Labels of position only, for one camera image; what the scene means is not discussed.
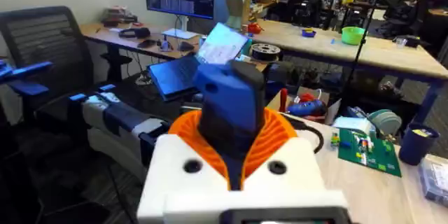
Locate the small blue box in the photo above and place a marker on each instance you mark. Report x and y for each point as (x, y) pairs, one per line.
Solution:
(308, 33)

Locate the black filament spool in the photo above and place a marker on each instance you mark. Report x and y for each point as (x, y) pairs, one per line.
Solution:
(266, 52)

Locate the black mesh office chair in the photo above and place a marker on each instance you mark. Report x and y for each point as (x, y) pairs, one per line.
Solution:
(42, 42)

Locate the clear plastic bag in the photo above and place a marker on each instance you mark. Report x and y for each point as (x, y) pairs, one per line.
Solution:
(435, 180)

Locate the green bowl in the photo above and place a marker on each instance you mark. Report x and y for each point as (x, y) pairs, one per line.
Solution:
(353, 35)

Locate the open cardboard box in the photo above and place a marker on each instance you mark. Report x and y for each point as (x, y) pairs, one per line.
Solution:
(238, 8)

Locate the green board with toy blocks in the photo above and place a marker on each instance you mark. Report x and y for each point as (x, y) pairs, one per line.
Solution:
(371, 154)

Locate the dark blue cup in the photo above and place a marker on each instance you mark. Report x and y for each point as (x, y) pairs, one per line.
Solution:
(416, 145)

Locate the grey-green tape roll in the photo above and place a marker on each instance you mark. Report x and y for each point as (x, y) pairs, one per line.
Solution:
(386, 120)

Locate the right gripper white and orange right finger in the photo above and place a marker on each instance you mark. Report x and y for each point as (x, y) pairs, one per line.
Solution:
(297, 178)

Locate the long wooden table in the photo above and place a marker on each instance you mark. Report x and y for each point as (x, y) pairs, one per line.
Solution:
(385, 54)

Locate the red object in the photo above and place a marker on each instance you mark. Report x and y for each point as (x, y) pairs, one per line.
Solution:
(255, 28)

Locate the wooden desk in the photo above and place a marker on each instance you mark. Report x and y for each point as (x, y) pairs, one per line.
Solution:
(115, 40)

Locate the open laptop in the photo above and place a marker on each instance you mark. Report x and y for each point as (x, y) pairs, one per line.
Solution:
(175, 73)

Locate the small white box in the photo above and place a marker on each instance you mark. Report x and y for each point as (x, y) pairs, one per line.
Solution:
(351, 125)

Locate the blue electric screwdriver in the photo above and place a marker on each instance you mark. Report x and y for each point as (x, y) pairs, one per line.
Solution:
(231, 105)

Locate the black tripod pole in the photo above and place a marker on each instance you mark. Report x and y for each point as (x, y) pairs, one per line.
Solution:
(360, 42)

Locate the cardboard box with tools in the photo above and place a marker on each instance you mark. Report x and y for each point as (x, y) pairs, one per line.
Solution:
(308, 106)

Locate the right gripper white and orange left finger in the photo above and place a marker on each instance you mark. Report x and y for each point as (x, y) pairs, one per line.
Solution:
(175, 182)

